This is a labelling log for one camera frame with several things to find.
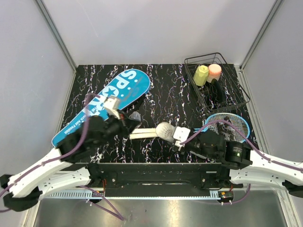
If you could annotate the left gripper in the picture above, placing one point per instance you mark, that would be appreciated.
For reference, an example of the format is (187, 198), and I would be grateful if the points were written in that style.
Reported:
(128, 126)

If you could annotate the clear plastic tube lid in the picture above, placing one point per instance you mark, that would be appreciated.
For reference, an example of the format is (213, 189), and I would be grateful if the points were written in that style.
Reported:
(135, 115)

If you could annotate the blue badminton racket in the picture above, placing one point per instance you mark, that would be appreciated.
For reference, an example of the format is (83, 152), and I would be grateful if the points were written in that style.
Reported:
(233, 127)
(144, 130)

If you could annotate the white shuttlecock tube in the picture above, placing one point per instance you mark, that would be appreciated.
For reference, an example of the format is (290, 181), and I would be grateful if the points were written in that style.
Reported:
(165, 131)

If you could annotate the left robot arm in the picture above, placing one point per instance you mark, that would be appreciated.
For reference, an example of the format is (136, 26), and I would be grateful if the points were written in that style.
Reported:
(23, 191)

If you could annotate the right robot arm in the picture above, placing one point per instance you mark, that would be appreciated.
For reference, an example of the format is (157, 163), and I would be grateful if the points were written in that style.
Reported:
(248, 165)

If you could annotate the black bowl in basket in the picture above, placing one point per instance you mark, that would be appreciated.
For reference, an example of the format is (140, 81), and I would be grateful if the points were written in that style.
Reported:
(215, 92)

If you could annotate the yellow-green cup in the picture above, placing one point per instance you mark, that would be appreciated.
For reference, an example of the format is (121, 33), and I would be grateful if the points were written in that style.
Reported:
(201, 75)

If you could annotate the pink cup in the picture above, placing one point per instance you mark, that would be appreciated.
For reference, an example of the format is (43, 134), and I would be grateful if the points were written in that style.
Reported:
(215, 71)

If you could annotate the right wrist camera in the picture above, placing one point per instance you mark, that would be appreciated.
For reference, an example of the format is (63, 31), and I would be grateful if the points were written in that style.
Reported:
(180, 135)

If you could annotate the black wire basket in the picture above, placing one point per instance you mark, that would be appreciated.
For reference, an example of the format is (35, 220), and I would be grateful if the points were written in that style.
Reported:
(226, 94)

